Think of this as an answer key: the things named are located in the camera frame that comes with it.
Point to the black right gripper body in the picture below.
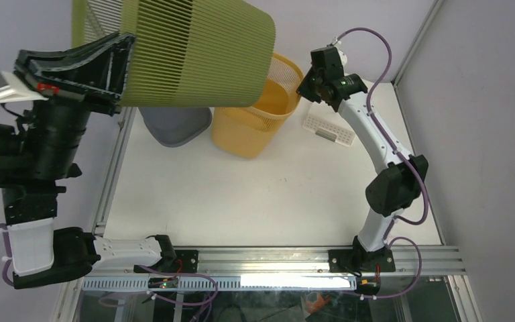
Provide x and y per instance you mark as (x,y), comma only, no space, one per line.
(319,81)

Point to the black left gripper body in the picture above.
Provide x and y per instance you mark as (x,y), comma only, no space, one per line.
(72,96)

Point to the white perforated plastic basket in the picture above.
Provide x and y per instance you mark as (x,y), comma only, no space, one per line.
(321,120)

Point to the large grey slatted bin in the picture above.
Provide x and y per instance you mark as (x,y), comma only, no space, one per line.
(175,126)

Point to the yellow slatted bin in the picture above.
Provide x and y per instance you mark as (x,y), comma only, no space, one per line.
(246,131)

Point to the green slatted bin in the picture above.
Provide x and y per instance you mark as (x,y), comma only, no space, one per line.
(186,53)

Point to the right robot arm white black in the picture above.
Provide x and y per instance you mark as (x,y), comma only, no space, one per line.
(399,174)

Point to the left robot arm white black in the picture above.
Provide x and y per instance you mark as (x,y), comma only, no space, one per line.
(35,153)

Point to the orange object under table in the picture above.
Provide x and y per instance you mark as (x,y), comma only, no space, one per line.
(314,301)

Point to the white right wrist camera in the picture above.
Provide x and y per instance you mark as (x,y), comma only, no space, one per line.
(336,43)

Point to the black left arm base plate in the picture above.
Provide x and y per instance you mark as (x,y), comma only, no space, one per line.
(185,261)

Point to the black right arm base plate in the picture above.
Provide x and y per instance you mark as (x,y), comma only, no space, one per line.
(350,260)

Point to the white slotted cable duct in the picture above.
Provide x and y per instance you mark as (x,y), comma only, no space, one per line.
(245,282)

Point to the aluminium mounting rail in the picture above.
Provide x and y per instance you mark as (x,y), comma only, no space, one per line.
(235,261)

